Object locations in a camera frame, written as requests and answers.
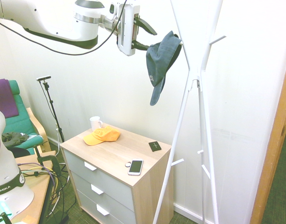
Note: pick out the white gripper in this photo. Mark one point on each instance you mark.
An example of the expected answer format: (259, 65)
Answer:
(126, 28)

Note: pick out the blue baseball cap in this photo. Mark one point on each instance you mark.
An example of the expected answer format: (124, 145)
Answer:
(157, 63)

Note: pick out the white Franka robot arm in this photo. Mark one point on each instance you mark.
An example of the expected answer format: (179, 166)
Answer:
(52, 18)

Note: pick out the orange baseball cap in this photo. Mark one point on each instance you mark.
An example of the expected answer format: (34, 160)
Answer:
(105, 135)

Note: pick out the white coat stand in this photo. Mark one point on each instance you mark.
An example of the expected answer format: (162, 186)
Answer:
(195, 72)

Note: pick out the white mug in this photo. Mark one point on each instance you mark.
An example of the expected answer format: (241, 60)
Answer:
(95, 122)

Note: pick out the black tripod stand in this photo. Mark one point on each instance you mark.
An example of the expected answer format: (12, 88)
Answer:
(52, 105)

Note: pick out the round white key fob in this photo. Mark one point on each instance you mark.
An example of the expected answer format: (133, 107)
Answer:
(128, 164)

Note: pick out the white smartphone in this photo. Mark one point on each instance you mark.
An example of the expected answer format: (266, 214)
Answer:
(135, 166)

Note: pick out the green wooden armchair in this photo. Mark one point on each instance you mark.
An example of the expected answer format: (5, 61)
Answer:
(23, 121)

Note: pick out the purple cloth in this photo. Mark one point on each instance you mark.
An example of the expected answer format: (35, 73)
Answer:
(5, 98)

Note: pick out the black screw clamp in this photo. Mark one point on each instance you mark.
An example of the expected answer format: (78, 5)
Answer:
(54, 163)

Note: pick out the wooden chest of drawers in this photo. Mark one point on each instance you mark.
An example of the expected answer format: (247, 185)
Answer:
(147, 198)

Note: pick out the dark garment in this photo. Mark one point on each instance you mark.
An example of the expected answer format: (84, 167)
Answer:
(15, 137)

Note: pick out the orange sticky note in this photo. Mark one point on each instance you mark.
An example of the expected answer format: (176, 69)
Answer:
(30, 219)

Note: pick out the exterior camera bar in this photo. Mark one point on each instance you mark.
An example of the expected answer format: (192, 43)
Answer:
(43, 78)

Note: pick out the wooden door frame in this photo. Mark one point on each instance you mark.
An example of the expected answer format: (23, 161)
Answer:
(269, 163)

